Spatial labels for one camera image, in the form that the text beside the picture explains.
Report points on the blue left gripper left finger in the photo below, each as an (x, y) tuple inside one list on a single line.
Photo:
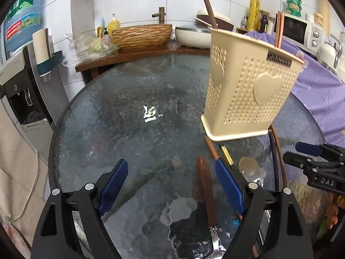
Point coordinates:
[(109, 185)]

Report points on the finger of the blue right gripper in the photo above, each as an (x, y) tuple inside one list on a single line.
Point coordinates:
[(310, 149), (299, 161)]

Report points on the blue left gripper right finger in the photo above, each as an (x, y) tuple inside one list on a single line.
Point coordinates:
[(230, 187)]

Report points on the wooden-handled metal spoon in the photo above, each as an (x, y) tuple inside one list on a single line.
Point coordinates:
[(205, 187)]

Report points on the black gold-tipped chopstick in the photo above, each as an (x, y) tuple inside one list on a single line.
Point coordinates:
[(226, 154)]

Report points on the large metal spoon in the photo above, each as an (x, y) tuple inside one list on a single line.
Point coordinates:
[(253, 172)]

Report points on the brown wooden chopstick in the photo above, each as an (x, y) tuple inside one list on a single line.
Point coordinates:
[(210, 13), (215, 156), (280, 155), (277, 33), (281, 28)]

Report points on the person's right hand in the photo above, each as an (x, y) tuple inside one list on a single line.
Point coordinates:
[(333, 208)]

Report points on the purple floral cloth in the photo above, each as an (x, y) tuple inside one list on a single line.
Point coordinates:
[(322, 93)]

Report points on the round glass table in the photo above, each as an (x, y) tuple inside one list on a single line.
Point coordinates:
[(147, 112)]

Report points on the cream plastic utensil holder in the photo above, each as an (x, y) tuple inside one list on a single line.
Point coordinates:
[(249, 82)]

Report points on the white electric kettle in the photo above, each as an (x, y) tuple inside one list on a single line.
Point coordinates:
[(330, 53)]

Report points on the black water dispenser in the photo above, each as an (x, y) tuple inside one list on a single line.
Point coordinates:
[(37, 102)]

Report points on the white microwave oven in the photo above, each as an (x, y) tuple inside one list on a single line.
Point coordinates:
[(307, 35)]

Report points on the wooden counter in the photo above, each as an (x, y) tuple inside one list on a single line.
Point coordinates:
[(90, 70)]

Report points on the dark glass bottle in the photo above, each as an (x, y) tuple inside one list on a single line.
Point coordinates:
[(263, 23)]

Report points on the clear plastic bag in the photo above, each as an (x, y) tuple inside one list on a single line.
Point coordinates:
[(87, 48)]

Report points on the white pan with lid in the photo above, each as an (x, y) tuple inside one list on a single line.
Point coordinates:
[(193, 36)]

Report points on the green stacked containers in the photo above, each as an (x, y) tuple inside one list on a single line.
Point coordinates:
[(294, 7)]

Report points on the woven pattern basin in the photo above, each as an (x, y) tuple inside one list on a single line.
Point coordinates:
[(141, 37)]

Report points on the brown rice cooker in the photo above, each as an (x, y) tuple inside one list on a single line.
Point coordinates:
[(202, 19)]

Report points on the yellow soap bottle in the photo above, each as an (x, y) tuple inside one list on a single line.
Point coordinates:
[(114, 24)]

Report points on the brass faucet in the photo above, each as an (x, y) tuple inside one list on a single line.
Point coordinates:
[(160, 15)]

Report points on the blue water bottle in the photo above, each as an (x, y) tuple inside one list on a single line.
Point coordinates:
[(23, 19)]

